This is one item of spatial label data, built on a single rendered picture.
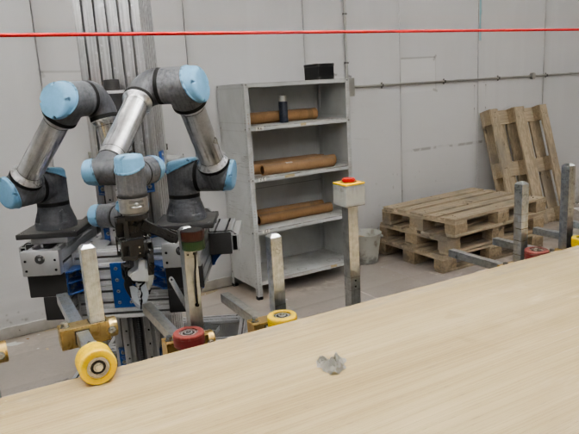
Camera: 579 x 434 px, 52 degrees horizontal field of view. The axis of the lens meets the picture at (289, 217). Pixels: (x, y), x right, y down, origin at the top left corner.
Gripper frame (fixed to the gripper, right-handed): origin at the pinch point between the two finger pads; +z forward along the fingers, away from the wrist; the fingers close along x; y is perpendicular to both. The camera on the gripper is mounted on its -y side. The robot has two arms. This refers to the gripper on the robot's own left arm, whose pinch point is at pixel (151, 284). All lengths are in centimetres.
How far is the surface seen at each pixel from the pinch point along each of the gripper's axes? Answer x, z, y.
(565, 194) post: 6, -4, -157
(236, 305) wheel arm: -10.4, 15.6, -28.0
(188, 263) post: 9.6, -6.8, -8.0
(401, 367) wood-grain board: 59, 10, -38
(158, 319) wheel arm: -11.3, 14.6, -3.8
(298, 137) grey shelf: -273, -9, -194
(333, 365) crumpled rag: 52, 9, -25
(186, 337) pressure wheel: 17.5, 10.0, -3.3
